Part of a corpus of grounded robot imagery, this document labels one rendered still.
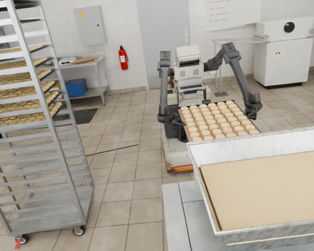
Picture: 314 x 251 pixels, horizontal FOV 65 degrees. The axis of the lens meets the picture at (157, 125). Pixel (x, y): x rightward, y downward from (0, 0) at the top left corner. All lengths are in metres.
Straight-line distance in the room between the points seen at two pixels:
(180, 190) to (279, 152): 0.28
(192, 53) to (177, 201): 1.70
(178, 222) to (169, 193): 0.10
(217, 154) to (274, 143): 0.15
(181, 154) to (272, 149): 1.92
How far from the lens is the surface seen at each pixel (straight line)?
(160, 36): 5.50
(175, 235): 0.61
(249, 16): 5.74
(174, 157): 2.56
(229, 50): 1.89
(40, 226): 2.39
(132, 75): 5.64
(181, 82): 2.29
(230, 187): 0.58
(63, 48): 5.86
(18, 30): 1.67
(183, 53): 2.22
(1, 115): 1.90
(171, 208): 0.66
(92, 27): 5.41
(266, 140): 0.70
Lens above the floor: 1.64
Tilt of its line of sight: 25 degrees down
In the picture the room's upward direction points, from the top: 8 degrees counter-clockwise
